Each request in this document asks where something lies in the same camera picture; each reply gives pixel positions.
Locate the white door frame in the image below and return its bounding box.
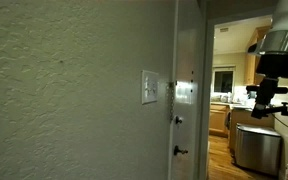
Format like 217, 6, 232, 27
197, 6, 275, 180

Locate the black door lever handle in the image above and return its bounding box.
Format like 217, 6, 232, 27
173, 145, 189, 157

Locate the stainless steel trash can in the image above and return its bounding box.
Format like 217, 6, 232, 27
234, 122, 283, 177

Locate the brass door chain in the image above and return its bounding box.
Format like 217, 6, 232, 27
166, 80, 177, 124

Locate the white door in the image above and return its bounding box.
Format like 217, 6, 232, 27
167, 0, 208, 180

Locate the white wall switch plate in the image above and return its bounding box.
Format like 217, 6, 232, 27
141, 69, 160, 105

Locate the wooden base cabinet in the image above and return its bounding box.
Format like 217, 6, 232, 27
208, 103, 231, 138

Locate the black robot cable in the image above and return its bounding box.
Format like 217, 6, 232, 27
272, 68, 288, 136

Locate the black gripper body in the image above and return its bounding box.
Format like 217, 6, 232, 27
254, 52, 288, 105

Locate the wooden wall cabinet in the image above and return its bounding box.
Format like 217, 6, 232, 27
243, 25, 272, 86

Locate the kitchen window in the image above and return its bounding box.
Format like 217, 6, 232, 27
213, 67, 236, 95

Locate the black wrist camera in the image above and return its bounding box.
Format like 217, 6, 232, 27
245, 84, 288, 96

